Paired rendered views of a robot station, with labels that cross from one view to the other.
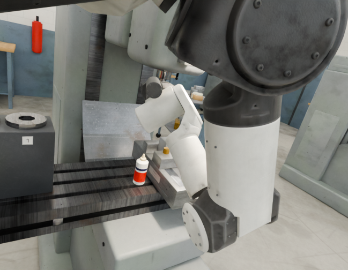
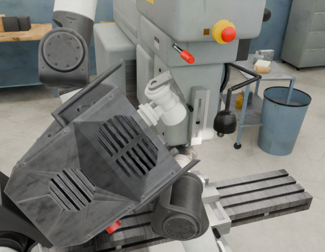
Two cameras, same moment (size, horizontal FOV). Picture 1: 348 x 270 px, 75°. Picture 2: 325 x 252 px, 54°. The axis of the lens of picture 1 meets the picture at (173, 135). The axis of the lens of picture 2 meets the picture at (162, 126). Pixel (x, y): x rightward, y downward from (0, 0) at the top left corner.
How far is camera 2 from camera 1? 70 cm
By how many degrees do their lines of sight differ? 18
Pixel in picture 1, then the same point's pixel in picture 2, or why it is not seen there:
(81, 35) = not seen: hidden behind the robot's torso
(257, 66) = (173, 236)
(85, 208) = (134, 238)
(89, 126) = not seen: hidden behind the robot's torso
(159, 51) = (172, 137)
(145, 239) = not seen: outside the picture
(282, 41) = (179, 231)
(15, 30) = (49, 8)
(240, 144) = (188, 244)
